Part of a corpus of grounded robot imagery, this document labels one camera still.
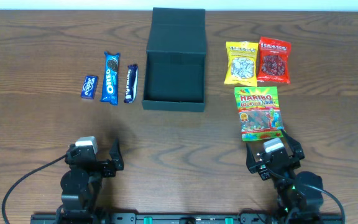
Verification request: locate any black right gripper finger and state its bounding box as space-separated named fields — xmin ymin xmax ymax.
xmin=246 ymin=143 xmax=259 ymax=173
xmin=281 ymin=129 xmax=305 ymax=162

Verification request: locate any green Haribo worms bag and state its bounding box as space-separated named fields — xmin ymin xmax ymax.
xmin=234 ymin=86 xmax=284 ymax=141

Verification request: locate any blue Oreo cookie pack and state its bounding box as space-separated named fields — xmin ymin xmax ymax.
xmin=100 ymin=52 xmax=120 ymax=105

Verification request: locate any dark purple chocolate bar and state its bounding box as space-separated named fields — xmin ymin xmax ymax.
xmin=124 ymin=64 xmax=138 ymax=103

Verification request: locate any red Hacks candy bag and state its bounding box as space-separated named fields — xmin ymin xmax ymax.
xmin=257 ymin=37 xmax=291 ymax=84

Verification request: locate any dark green box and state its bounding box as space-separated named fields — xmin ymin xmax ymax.
xmin=142 ymin=7 xmax=207 ymax=112

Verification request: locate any yellow Hacks candy bag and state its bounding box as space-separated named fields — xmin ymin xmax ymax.
xmin=224 ymin=42 xmax=259 ymax=87

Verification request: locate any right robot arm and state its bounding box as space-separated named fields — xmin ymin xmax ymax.
xmin=246 ymin=131 xmax=324 ymax=223

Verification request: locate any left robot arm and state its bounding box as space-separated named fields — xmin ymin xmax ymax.
xmin=55 ymin=136 xmax=124 ymax=223

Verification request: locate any blue Eclipse mint box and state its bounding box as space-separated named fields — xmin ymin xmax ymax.
xmin=80 ymin=75 xmax=99 ymax=100

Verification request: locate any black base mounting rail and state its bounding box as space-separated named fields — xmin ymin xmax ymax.
xmin=30 ymin=213 xmax=343 ymax=224

